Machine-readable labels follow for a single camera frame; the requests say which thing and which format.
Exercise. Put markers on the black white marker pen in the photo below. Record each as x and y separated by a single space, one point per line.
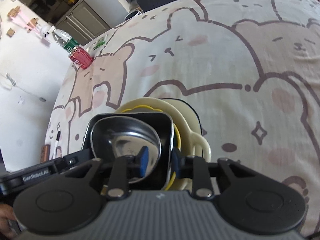
56 144

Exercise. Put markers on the bear pattern tablecloth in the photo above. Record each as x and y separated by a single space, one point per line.
249 68

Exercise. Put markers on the green snack packet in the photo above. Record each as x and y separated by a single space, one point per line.
101 41

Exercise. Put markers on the grey waste bin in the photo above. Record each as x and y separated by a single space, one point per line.
132 14

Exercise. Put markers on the left hand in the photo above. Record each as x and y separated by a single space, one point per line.
6 214

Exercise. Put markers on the cream ceramic handled bowl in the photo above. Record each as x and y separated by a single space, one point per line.
184 117

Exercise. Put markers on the rectangular stainless steel tray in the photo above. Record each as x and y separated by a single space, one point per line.
163 125

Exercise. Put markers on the red soda can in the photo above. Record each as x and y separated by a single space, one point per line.
81 57

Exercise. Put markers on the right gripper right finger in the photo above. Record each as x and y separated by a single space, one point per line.
233 178

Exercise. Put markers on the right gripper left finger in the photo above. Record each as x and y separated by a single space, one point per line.
112 179

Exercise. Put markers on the green label water bottle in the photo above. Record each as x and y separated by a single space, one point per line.
63 39

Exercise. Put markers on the small steel oval dish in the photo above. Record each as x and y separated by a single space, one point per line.
118 135

